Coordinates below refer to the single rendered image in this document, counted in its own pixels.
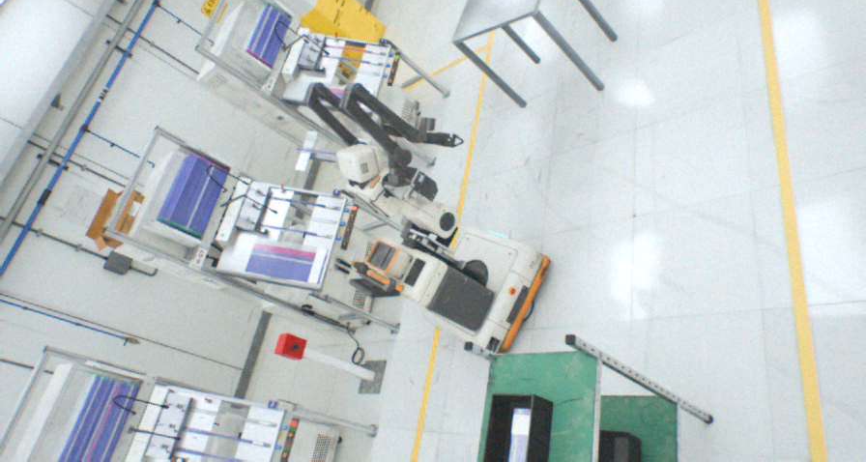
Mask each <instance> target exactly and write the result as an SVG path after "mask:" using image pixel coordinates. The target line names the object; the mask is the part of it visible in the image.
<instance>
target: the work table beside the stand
mask: <svg viewBox="0 0 866 462"><path fill-rule="evenodd" d="M578 1H579V2H580V3H581V4H582V6H583V7H584V8H585V10H586V11H587V12H588V13H589V15H590V16H591V17H592V19H593V20H594V21H595V22H596V24H597V25H598V26H599V27H600V29H601V30H602V31H603V33H604V34H605V35H606V36H607V38H608V39H609V40H610V41H611V43H612V42H615V41H616V40H617V38H618V36H617V35H616V33H615V32H614V31H613V29H612V28H611V27H610V25H609V24H608V23H607V22H606V20H605V19H604V18H603V16H602V15H601V14H600V13H599V11H598V10H597V9H596V7H595V6H594V5H593V3H592V2H591V1H590V0H578ZM540 2H541V0H467V2H466V5H465V7H464V10H463V13H462V15H461V17H460V19H459V22H458V25H457V27H456V30H455V33H454V35H453V38H452V40H451V42H452V43H453V44H454V45H455V46H456V47H457V48H458V49H459V50H460V51H461V52H462V53H463V54H464V55H465V56H466V57H468V58H469V59H470V60H471V61H472V62H473V63H474V64H475V65H476V66H477V67H478V68H479V69H480V70H481V71H482V72H484V73H485V74H486V75H487V76H488V77H489V78H490V79H491V80H492V81H493V82H494V83H495V84H496V85H497V86H498V87H500V88H501V89H502V90H503V91H504V92H505V93H506V94H507V95H508V96H509V97H510V98H511V99H512V100H513V101H514V102H516V103H517V104H518V105H519V106H520V107H521V108H525V107H526V105H527V103H526V102H525V101H524V100H523V99H522V98H521V97H520V96H518V95H517V94H516V93H515V92H514V91H513V90H512V89H511V88H510V87H509V86H508V85H507V84H506V83H505V82H504V81H503V80H502V79H501V78H500V77H499V76H498V75H497V74H496V73H495V72H493V71H492V70H491V69H490V68H489V67H488V66H487V65H486V64H485V63H484V62H483V61H482V60H481V59H480V58H479V57H478V56H477V55H476V54H475V53H474V52H473V51H472V50H470V49H469V48H468V47H467V46H466V45H465V44H464V43H463V42H464V41H466V40H469V39H471V38H474V37H477V36H479V35H482V34H485V33H488V32H490V31H493V30H496V29H498V28H502V29H503V30H504V31H505V32H506V34H507V35H508V36H509V37H510V38H511V39H512V40H513V41H514V42H515V43H516V44H517V45H518V46H519V47H520V48H521V49H522V50H523V51H524V52H525V53H526V54H527V55H528V57H529V58H530V59H531V60H532V61H533V62H534V63H535V64H538V63H539V62H540V58H539V57H538V56H537V55H536V54H535V53H534V51H533V50H532V49H531V48H530V47H529V46H528V45H527V44H526V43H525V42H524V41H523V40H522V39H521V38H520V37H519V35H518V34H517V33H516V32H515V31H514V30H513V29H512V28H511V27H510V26H509V25H508V24H511V23H514V22H516V21H519V20H522V19H524V18H527V17H530V16H531V17H532V18H533V19H534V20H535V21H536V22H537V23H538V25H539V26H540V27H541V28H542V29H543V30H544V31H545V32H546V34H547V35H548V36H549V37H550V38H551V39H552V40H553V41H554V43H555V44H556V45H557V46H558V47H559V48H560V49H561V50H562V52H563V53H564V54H565V55H566V56H567V57H568V58H569V60H570V61H571V62H572V63H573V64H574V65H575V66H576V67H577V69H578V70H579V71H580V72H581V73H582V74H583V75H584V77H585V78H586V79H587V80H588V81H589V82H590V83H591V84H592V86H593V87H594V88H595V89H596V90H597V91H598V92H599V91H603V90H604V86H605V85H604V84H603V83H602V82H601V81H600V80H599V79H598V77H597V76H596V75H595V74H594V73H593V72H592V70H591V69H590V68H589V67H588V66H587V65H586V63H585V62H584V61H583V60H582V59H581V58H580V56H579V55H578V54H577V53H576V52H575V51H574V50H573V48H572V47H571V46H570V45H569V44H568V43H567V41H566V40H565V39H564V38H563V37H562V36H561V34H560V33H559V32H558V31H557V30H556V29H555V27H554V26H553V25H552V24H551V23H550V22H549V21H548V19H547V18H546V17H545V16H544V15H543V14H542V12H541V11H540V10H539V9H538V8H539V5H540Z"/></svg>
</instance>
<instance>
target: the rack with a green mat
mask: <svg viewBox="0 0 866 462"><path fill-rule="evenodd" d="M565 344H566V345H568V346H570V347H572V348H573V349H575V350H568V351H549V352H530V353H509V354H496V353H494V352H492V351H489V350H487V349H485V348H483V347H481V346H479V345H477V344H475V343H474V342H472V341H467V342H465V345H464V350H466V351H468V352H470V353H472V354H474V355H476V356H479V357H481V358H483V359H485V360H487V361H490V366H489V373H488V381H487V388H486V394H485V402H484V409H483V416H482V424H481V430H480V438H479V445H478V452H477V460H476V462H482V458H483V452H484V445H485V437H486V430H487V423H488V417H489V409H490V402H491V395H492V393H525V394H535V395H537V396H540V397H542V398H544V399H547V400H549V401H551V402H553V413H552V423H551V434H550V446H549V456H548V462H597V461H598V440H599V430H614V431H627V432H629V433H630V434H631V435H633V436H635V437H637V438H639V439H641V443H642V445H641V462H681V438H680V409H682V410H683V411H685V412H687V413H689V414H690V415H692V416H694V417H696V418H698V419H700V420H702V421H703V422H705V423H708V424H711V423H713V417H712V415H710V414H708V413H706V412H705V411H703V410H701V409H700V408H698V407H696V406H694V405H693V404H691V403H689V402H688V401H686V400H684V399H683V398H681V397H679V396H678V395H676V394H674V393H672V392H671V391H669V390H667V389H665V388H663V387H662V386H660V385H658V384H656V383H655V382H654V381H652V380H651V379H649V378H647V377H646V376H644V375H642V374H640V373H639V372H637V371H635V370H634V369H632V368H630V367H629V366H627V365H625V364H624V363H622V362H620V361H618V360H616V359H614V358H613V357H611V356H609V355H608V354H606V353H604V352H603V351H601V350H599V349H597V348H596V347H594V346H592V345H591V344H590V343H588V342H587V341H585V340H583V339H581V338H580V337H578V336H576V335H575V334H566V335H565ZM602 364H603V365H604V366H606V367H608V368H610V369H612V370H613V371H615V372H617V373H619V374H620V375H621V376H623V377H625V378H627V379H628V380H630V381H632V382H634V383H635V384H637V385H639V386H641V387H643V388H644V389H646V390H649V391H651V392H652V393H654V394H656V395H637V394H601V375H602Z"/></svg>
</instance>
